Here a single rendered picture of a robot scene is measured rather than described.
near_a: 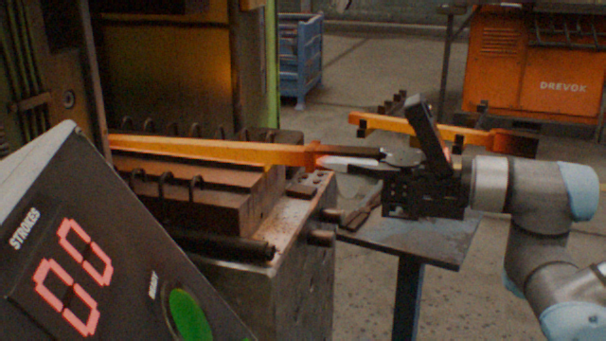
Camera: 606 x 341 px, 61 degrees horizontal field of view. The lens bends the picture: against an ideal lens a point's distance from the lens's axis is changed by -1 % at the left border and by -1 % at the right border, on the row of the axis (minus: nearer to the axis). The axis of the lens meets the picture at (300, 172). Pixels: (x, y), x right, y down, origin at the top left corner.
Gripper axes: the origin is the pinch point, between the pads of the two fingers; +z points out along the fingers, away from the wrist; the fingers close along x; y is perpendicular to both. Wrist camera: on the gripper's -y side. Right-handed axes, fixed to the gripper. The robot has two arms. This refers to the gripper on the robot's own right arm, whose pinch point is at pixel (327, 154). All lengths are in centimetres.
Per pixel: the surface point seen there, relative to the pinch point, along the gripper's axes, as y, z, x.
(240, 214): 4.9, 9.0, -11.5
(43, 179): -18, 2, -49
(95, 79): -14.6, 22.2, -19.2
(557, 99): 79, -91, 335
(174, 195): 3.4, 18.8, -11.3
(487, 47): 44, -39, 338
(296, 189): 9.0, 6.4, 5.7
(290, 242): 10.4, 3.3, -8.0
